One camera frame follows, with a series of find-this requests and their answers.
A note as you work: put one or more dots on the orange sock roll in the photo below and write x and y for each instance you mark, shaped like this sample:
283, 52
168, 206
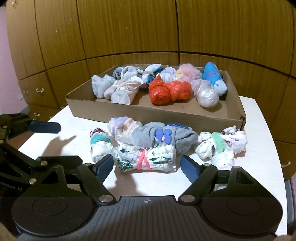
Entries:
179, 90
158, 92

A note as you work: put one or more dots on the blue sock pink band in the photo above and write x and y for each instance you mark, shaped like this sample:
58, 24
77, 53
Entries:
212, 74

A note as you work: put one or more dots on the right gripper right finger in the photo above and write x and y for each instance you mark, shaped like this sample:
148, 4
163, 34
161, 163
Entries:
201, 178

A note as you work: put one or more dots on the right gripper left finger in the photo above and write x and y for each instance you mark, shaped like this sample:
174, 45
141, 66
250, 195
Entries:
92, 178

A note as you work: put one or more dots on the white pink sock bundle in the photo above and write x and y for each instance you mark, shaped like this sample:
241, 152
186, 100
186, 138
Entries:
127, 73

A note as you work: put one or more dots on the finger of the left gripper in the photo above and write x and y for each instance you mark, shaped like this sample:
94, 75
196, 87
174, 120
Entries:
44, 127
65, 161

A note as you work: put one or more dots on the white sock teal band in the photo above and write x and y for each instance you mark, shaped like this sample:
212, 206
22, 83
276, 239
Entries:
101, 145

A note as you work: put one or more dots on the white green striped sock roll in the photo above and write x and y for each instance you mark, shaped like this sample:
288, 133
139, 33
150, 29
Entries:
126, 91

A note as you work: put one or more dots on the white fluffy sock roll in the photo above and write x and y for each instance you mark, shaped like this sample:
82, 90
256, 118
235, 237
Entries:
101, 84

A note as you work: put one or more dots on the grey sock roll blue stripe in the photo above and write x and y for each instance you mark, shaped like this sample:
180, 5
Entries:
117, 73

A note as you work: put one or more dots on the pastel sock in plastic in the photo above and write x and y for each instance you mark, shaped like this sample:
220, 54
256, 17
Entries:
121, 128

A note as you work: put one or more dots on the translucent white bagged sock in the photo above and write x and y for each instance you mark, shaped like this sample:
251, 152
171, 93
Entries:
205, 93

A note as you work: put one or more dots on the metal drawer handle left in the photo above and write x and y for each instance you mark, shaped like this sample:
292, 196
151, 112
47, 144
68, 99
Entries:
40, 91

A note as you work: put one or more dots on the white sock green band right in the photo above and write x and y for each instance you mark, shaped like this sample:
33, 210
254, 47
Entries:
220, 148

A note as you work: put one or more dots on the pink fluffy sock with yellow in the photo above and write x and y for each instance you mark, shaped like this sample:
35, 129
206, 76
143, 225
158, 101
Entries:
187, 72

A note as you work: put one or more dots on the white small table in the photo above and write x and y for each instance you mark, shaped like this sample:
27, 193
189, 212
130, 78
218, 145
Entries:
156, 171

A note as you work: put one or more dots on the wooden wardrobe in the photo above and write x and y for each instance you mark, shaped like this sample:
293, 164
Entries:
58, 45

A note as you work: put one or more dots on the grey sock with blue flower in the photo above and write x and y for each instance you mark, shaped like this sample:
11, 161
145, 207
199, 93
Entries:
156, 133

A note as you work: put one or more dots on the light blue teal sock bundle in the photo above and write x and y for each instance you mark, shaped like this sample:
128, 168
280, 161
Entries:
151, 72

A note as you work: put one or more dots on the white ribbed sock roll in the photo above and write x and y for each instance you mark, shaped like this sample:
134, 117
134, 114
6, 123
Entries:
168, 74

